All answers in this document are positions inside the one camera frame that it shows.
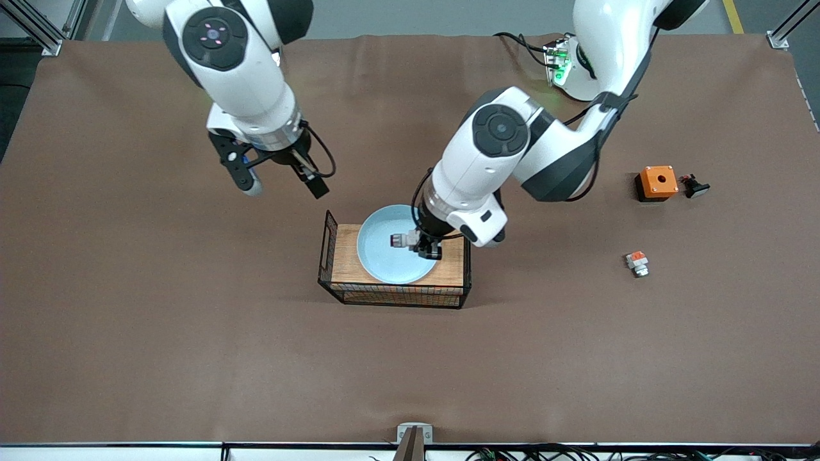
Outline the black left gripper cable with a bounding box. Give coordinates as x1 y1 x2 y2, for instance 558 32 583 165
410 32 655 241

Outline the aluminium frame profile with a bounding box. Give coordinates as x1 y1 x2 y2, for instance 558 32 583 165
0 0 65 57
767 0 820 51

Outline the white table edge rail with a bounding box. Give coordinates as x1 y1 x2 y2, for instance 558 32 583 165
0 442 820 461

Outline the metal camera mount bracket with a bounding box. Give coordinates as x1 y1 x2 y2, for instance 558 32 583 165
392 423 434 461

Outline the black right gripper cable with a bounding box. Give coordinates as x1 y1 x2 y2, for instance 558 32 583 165
298 120 338 179

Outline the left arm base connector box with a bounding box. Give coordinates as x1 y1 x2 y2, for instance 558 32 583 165
543 37 574 87

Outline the yellow floor tape strip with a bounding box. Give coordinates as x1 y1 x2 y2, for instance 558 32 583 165
723 0 746 35

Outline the black wire shelf wooden top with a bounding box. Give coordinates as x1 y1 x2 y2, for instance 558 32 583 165
317 209 473 310

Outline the black base power cable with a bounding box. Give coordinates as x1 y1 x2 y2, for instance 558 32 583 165
493 31 553 68

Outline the black push button head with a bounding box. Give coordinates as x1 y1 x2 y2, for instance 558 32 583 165
679 174 711 199

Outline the light blue round plate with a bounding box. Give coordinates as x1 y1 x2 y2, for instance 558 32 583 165
356 204 443 285

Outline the orange button enclosure box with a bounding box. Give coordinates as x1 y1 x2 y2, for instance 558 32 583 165
634 165 679 203

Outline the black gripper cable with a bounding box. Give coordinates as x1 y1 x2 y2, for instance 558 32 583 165
298 120 338 179
410 32 655 241

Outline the brown table mat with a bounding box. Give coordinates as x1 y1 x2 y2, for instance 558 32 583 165
0 33 820 446

